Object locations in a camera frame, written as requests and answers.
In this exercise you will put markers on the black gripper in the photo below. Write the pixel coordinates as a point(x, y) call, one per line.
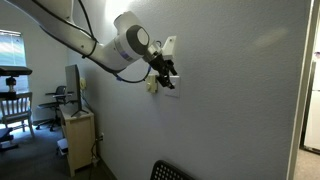
point(157, 58)

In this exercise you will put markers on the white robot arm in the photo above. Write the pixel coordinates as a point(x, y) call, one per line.
point(126, 43)

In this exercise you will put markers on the black computer monitor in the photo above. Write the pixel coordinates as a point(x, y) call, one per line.
point(72, 83)

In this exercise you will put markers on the black perforated chair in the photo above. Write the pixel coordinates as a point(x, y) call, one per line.
point(166, 171)

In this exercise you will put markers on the light wooden cabinet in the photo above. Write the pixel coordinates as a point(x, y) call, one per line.
point(80, 140)

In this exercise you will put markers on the black office chair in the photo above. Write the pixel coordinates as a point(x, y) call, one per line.
point(56, 100)

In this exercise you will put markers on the white box on floor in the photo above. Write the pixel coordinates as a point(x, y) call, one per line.
point(62, 146)

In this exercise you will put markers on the white wooden slat chair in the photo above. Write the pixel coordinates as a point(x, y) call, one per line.
point(16, 110)

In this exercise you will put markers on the window with blinds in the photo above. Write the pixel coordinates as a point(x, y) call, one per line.
point(11, 56)

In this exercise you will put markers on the white double switch plate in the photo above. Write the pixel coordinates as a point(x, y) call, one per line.
point(175, 91)

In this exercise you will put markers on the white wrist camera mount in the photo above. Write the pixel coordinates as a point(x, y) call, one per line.
point(170, 46)

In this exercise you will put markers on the white wall outlet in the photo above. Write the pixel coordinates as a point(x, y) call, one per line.
point(102, 136)

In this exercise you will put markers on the white door frame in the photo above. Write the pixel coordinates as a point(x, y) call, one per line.
point(300, 83)

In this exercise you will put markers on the black camera on tripod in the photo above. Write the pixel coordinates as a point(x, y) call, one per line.
point(11, 71)

